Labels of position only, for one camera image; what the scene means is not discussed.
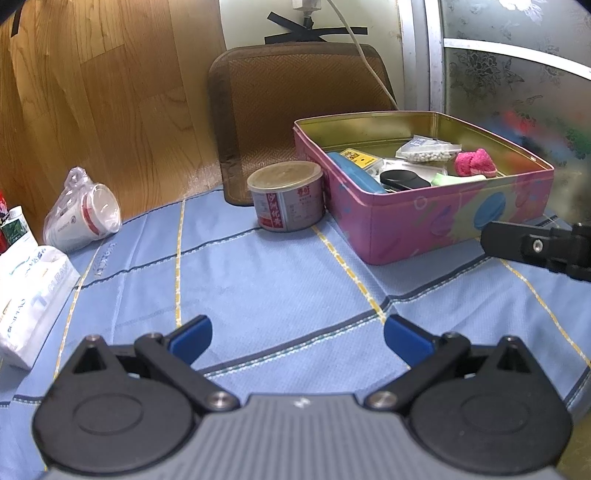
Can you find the brown woven seat cushion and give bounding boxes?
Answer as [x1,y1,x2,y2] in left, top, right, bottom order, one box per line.
[207,41,400,207]

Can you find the round tin can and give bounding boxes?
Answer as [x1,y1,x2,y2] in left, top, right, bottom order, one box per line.
[246,161,324,233]

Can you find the white tissue pack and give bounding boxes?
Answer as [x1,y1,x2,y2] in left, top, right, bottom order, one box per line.
[0,244,82,371]

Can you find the bagged white paper cups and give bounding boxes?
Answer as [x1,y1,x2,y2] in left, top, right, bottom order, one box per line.
[43,166,123,253]

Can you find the black tape cross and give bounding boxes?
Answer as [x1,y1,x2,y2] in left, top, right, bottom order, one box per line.
[267,12,369,45]

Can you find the black oval case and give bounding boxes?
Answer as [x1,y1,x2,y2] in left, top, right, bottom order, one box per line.
[379,169,431,191]

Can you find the pink fluffy scrunchie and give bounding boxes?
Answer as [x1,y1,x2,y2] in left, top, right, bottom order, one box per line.
[454,148,499,179]

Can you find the light green item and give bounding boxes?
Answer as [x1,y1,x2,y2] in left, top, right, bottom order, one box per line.
[431,172,488,187]

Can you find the pink tin box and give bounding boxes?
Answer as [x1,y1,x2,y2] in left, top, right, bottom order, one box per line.
[293,111,556,266]

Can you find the blue checked cloth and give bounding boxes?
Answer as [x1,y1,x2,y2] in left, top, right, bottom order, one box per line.
[0,185,591,480]

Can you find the blue case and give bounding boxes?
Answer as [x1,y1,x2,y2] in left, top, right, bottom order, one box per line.
[327,151,389,194]

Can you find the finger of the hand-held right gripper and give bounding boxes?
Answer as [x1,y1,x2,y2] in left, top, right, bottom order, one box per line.
[480,220,591,280]

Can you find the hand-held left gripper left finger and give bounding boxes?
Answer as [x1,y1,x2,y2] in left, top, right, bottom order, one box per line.
[53,315,241,414]

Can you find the frosted glass sliding door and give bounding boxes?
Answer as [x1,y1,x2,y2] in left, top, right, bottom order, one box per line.
[397,0,591,232]

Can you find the bag of white beads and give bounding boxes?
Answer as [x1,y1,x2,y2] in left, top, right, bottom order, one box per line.
[395,134,463,164]

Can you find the green carton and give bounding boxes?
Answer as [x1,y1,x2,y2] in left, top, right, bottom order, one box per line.
[0,207,38,254]

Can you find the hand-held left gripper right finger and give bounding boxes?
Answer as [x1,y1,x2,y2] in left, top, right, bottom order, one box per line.
[365,314,548,411]

